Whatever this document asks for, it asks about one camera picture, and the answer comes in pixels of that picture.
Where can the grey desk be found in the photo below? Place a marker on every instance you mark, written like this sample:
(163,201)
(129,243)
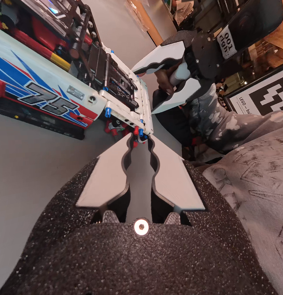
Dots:
(28,172)

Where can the black framed checkered sign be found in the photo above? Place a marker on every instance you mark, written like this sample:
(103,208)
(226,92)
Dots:
(270,96)

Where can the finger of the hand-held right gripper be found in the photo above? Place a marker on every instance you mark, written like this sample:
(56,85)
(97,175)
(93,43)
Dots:
(164,53)
(185,94)

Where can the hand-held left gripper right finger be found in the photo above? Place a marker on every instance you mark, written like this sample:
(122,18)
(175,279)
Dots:
(176,182)

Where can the person's grey printed top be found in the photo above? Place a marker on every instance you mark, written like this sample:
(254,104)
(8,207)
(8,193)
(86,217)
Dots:
(258,184)

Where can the clear plastic bag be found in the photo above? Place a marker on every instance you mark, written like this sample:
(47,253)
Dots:
(139,13)

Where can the person's right hand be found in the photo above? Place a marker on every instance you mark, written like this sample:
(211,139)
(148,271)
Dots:
(163,79)

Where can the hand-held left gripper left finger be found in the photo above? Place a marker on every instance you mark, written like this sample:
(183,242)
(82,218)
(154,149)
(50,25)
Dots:
(102,179)

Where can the person's right forearm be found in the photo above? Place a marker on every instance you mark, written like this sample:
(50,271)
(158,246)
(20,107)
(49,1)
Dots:
(224,124)

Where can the white brick-built toy race car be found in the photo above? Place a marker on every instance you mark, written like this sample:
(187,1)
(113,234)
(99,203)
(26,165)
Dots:
(40,76)

